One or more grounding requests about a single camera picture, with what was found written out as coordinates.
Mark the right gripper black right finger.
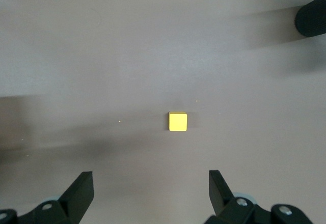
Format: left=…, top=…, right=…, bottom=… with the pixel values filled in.
left=203, top=170, right=313, bottom=224

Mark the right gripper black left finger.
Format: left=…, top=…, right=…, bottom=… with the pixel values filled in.
left=0, top=171, right=95, bottom=224

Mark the yellow wooden cube block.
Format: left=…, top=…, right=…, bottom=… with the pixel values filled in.
left=168, top=111, right=188, bottom=132

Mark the brown table cloth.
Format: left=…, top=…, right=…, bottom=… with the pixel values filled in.
left=0, top=0, right=326, bottom=224

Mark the black ribbed cylinder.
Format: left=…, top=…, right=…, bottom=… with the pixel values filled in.
left=294, top=0, right=326, bottom=38

